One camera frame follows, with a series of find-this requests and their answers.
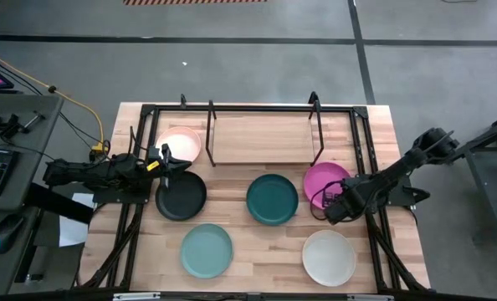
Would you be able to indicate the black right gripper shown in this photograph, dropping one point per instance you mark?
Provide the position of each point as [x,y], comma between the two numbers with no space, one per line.
[344,207]

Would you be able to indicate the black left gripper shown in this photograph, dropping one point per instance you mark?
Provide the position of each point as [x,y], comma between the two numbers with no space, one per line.
[165,151]

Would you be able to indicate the red bowl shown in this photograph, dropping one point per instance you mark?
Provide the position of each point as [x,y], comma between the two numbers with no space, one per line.
[319,177]

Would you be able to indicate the peach pink plate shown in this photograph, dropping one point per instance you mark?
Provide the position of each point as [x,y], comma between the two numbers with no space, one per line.
[185,142]

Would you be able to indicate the black bowl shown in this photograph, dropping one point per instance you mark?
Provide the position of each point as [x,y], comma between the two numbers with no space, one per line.
[186,201]

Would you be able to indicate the dark teal plate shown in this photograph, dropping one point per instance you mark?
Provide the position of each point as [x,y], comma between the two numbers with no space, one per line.
[272,200]

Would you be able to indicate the white plate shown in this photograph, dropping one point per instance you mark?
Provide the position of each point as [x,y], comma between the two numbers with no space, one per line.
[329,258]

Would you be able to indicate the light teal plate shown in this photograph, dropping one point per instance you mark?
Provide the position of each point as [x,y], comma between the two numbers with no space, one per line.
[206,251]

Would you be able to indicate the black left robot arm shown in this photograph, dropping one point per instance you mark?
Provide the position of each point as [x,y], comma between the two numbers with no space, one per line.
[89,172]

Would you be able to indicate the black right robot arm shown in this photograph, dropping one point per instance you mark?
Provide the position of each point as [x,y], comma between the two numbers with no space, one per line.
[399,167]

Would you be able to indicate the white paper sheet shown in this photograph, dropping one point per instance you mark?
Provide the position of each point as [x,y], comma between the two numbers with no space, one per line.
[70,228]

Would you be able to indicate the grey side desk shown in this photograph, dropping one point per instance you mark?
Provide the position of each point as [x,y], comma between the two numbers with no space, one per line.
[27,142]

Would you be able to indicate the black metal equipment stand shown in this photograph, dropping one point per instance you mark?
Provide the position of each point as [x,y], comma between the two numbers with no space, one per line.
[489,138]

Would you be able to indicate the black computer mouse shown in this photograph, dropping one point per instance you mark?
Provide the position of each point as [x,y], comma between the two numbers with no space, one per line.
[6,232]

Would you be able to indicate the silver table edge bracket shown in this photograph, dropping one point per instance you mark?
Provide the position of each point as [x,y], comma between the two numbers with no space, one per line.
[136,296]
[370,297]

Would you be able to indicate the black aluminium rig frame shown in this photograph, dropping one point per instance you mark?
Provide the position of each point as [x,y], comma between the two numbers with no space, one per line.
[273,108]

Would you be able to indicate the black desk clamp mount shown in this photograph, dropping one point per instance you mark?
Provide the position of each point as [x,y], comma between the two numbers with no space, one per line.
[10,125]

